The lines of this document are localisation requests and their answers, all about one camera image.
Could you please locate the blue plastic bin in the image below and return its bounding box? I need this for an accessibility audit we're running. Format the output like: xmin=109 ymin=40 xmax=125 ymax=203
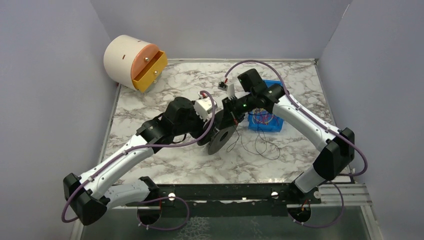
xmin=247 ymin=79 xmax=285 ymax=133

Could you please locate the black cable spool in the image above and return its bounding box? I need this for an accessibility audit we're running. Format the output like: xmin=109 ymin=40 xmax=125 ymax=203
xmin=197 ymin=110 xmax=237 ymax=155

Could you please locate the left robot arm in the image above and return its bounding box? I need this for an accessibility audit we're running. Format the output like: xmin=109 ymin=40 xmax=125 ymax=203
xmin=61 ymin=91 xmax=217 ymax=226

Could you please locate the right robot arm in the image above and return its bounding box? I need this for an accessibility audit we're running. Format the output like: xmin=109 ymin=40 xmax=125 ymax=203
xmin=214 ymin=68 xmax=355 ymax=197

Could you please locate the yellow drawer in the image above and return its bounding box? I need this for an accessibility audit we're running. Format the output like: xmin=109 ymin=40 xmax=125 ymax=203
xmin=131 ymin=50 xmax=168 ymax=93

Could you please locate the cream cylindrical drawer cabinet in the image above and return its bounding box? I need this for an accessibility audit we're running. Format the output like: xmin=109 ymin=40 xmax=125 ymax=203
xmin=103 ymin=34 xmax=162 ymax=93

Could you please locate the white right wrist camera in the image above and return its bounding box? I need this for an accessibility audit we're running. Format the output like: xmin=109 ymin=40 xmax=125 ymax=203
xmin=218 ymin=81 xmax=236 ymax=100

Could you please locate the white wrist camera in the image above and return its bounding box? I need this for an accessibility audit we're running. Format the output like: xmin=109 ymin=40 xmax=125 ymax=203
xmin=218 ymin=81 xmax=236 ymax=100
xmin=193 ymin=92 xmax=218 ymax=121

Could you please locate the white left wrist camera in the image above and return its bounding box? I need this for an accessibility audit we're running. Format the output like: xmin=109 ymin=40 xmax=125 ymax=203
xmin=193 ymin=92 xmax=218 ymax=121

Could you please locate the yellow wire bundle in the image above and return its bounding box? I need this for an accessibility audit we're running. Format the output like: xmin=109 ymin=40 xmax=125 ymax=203
xmin=254 ymin=107 xmax=276 ymax=122

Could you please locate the red wire bundle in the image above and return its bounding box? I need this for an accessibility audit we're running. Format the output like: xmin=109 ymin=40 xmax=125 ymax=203
xmin=253 ymin=110 xmax=281 ymax=128

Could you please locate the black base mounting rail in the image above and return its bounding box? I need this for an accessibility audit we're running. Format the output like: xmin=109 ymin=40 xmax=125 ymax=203
xmin=91 ymin=175 xmax=322 ymax=220

